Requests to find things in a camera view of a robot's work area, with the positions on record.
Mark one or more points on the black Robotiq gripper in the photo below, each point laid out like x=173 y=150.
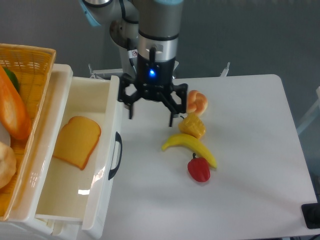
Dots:
x=154 y=82

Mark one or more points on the orange toy bread slice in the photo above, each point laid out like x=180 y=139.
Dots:
x=77 y=140

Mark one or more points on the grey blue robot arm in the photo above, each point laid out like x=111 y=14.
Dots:
x=147 y=34

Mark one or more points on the toy knotted bread roll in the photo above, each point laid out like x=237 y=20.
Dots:
x=197 y=103

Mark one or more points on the open upper white drawer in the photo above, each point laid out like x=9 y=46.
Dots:
x=81 y=197

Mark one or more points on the beige toy bread roll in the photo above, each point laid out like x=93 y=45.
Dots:
x=8 y=164

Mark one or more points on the white plastic drawer cabinet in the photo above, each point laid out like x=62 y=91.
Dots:
x=22 y=223

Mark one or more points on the yellow toy bell pepper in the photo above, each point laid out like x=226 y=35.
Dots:
x=192 y=125

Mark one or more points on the yellow toy banana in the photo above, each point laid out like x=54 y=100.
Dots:
x=192 y=143

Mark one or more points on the red toy bell pepper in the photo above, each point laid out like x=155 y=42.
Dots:
x=199 y=169

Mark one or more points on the orange woven plastic basket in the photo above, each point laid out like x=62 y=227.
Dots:
x=33 y=67

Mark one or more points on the green toy vegetable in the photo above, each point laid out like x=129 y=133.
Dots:
x=13 y=78

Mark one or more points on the orange toy baguette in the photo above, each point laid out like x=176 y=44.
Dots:
x=13 y=111

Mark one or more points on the black device at table edge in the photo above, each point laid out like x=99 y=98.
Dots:
x=311 y=215

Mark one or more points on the black drawer handle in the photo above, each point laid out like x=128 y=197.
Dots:
x=116 y=157

